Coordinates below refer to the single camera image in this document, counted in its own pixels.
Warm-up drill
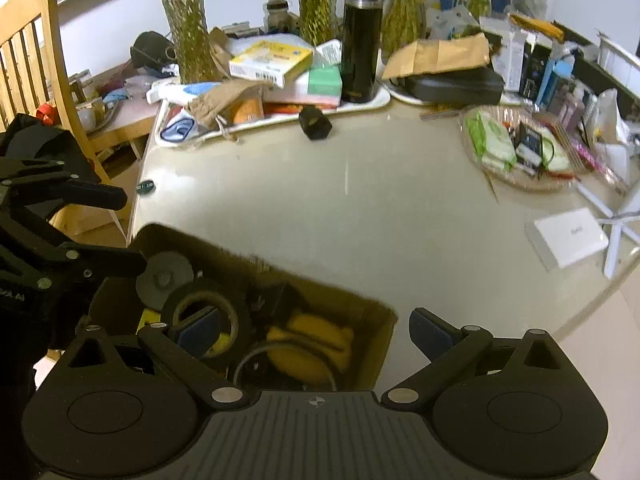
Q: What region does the white power adapter box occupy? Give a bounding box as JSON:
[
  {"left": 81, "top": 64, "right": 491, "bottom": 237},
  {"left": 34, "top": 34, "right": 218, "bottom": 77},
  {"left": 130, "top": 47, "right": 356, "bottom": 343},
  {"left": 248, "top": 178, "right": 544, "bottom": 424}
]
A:
[{"left": 525, "top": 208, "right": 608, "bottom": 271}]

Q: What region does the brown drawstring pouch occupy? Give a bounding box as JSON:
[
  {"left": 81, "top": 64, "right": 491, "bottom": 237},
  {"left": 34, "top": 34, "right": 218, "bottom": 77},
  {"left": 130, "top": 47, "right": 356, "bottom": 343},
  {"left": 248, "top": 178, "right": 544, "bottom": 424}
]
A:
[{"left": 184, "top": 79, "right": 269, "bottom": 129}]

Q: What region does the yellow medicine box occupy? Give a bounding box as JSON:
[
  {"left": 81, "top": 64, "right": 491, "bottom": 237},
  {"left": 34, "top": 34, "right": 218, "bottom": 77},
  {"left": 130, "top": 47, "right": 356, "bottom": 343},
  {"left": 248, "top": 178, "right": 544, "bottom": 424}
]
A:
[{"left": 229, "top": 40, "right": 314, "bottom": 89}]

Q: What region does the green wet wipes pack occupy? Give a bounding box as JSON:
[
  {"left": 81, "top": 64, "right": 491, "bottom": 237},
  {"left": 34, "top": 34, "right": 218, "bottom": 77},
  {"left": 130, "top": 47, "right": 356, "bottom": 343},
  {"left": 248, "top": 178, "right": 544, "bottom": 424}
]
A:
[{"left": 463, "top": 110, "right": 516, "bottom": 172}]

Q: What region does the brown paper envelope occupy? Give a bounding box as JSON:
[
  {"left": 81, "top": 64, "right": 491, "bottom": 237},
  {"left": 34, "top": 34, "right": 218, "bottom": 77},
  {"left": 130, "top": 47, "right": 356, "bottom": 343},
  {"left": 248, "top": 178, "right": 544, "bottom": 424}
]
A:
[{"left": 382, "top": 32, "right": 490, "bottom": 80}]

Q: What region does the thin black tape ring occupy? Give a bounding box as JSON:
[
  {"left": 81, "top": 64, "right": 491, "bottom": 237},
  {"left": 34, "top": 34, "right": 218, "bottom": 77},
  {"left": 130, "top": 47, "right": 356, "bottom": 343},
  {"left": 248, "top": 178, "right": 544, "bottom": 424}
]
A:
[{"left": 232, "top": 340, "right": 341, "bottom": 394}]

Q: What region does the cardboard box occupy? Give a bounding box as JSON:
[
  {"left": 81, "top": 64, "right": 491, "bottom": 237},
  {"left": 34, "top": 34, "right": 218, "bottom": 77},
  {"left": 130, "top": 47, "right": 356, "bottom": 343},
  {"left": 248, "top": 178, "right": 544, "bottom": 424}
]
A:
[{"left": 88, "top": 224, "right": 397, "bottom": 391}]

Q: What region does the wide black tape roll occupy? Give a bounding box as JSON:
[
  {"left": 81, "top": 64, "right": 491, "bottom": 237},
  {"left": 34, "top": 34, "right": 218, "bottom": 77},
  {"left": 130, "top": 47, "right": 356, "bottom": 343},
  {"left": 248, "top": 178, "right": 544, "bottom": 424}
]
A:
[{"left": 160, "top": 278, "right": 252, "bottom": 367}]

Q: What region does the white foil takeaway container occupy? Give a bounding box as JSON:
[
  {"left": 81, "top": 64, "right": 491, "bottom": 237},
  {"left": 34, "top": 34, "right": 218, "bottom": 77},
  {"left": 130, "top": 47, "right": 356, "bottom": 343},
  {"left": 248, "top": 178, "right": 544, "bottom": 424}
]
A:
[{"left": 598, "top": 32, "right": 639, "bottom": 82}]

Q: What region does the green tissue pack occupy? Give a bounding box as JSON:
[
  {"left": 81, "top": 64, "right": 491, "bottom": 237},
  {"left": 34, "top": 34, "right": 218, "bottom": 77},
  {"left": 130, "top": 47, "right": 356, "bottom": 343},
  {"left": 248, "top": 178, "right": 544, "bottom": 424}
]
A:
[{"left": 307, "top": 66, "right": 343, "bottom": 99}]

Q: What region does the wooden chair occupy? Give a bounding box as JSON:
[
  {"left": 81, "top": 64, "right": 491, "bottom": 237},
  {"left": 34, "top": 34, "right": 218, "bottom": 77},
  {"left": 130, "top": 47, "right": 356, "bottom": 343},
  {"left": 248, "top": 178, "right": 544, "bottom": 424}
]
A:
[{"left": 0, "top": 0, "right": 132, "bottom": 248}]

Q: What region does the small black knob cap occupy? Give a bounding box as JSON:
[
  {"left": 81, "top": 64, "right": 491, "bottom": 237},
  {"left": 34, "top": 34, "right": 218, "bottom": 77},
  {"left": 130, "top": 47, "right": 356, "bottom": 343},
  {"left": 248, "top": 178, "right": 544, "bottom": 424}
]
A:
[{"left": 298, "top": 105, "right": 332, "bottom": 141}]

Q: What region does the dark green round cap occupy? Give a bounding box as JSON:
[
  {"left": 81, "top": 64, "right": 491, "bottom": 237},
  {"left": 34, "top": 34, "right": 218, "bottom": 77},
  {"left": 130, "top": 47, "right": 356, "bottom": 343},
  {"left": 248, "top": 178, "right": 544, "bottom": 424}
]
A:
[{"left": 136, "top": 180, "right": 155, "bottom": 195}]

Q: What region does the black tape roll white core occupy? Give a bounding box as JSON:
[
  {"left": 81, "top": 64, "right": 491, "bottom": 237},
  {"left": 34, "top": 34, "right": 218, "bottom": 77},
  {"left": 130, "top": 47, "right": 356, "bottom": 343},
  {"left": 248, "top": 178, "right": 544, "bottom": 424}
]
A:
[{"left": 136, "top": 252, "right": 194, "bottom": 312}]

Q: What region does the black thermos bottle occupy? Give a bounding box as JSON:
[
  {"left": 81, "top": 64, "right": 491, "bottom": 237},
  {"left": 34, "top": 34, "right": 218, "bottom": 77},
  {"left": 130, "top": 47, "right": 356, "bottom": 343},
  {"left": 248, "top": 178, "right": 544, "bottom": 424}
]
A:
[{"left": 341, "top": 0, "right": 385, "bottom": 103}]

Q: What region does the white tripod gimbal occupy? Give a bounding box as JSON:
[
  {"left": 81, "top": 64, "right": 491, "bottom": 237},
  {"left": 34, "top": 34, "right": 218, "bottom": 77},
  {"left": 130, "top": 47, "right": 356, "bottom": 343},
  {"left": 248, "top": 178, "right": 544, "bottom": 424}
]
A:
[{"left": 576, "top": 182, "right": 640, "bottom": 280}]

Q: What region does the yellow bear earbuds case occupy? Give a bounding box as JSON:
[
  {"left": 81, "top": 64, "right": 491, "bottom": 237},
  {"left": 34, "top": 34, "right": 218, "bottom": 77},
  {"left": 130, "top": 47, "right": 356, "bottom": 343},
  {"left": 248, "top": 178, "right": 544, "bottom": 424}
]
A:
[{"left": 266, "top": 312, "right": 355, "bottom": 386}]

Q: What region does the white plastic bag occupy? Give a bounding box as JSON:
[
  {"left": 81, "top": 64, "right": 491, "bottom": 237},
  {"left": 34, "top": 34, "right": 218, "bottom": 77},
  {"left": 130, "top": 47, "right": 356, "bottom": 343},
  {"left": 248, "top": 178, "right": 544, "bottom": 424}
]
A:
[{"left": 587, "top": 89, "right": 631, "bottom": 155}]

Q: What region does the black box with yellow label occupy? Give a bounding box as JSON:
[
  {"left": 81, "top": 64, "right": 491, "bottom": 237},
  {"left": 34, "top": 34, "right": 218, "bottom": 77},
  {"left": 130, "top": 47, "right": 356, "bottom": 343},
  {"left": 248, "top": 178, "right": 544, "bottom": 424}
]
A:
[{"left": 138, "top": 308, "right": 162, "bottom": 330}]

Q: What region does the black zipper case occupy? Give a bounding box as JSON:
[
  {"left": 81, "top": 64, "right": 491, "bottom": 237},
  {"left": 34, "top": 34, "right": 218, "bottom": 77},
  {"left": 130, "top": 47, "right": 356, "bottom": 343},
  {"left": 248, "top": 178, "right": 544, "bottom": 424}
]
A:
[{"left": 398, "top": 66, "right": 504, "bottom": 105}]

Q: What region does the white tray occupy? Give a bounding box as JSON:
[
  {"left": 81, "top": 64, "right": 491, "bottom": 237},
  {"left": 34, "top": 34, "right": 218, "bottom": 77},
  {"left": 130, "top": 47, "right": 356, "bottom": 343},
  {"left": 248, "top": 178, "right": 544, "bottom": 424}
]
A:
[{"left": 152, "top": 84, "right": 392, "bottom": 148}]

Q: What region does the small black product box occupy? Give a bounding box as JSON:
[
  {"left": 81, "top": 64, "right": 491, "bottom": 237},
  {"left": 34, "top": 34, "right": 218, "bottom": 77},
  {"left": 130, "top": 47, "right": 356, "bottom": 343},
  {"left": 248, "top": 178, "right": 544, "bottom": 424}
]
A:
[{"left": 515, "top": 122, "right": 542, "bottom": 168}]

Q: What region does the glass plate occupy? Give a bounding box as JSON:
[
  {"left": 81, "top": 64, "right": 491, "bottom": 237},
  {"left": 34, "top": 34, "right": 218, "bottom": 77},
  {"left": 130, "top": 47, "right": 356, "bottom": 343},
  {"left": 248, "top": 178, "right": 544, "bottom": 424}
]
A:
[{"left": 460, "top": 105, "right": 589, "bottom": 193}]

